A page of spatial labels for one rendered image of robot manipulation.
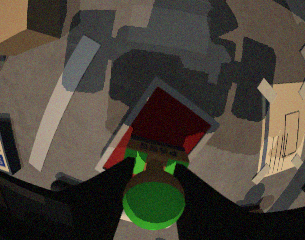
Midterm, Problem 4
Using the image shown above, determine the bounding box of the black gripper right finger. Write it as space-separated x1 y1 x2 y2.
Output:
172 164 305 240

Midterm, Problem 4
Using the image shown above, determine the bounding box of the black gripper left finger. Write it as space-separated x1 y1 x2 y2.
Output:
0 156 136 240

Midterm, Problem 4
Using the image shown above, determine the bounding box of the tan cardboard box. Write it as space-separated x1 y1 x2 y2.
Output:
0 0 60 56

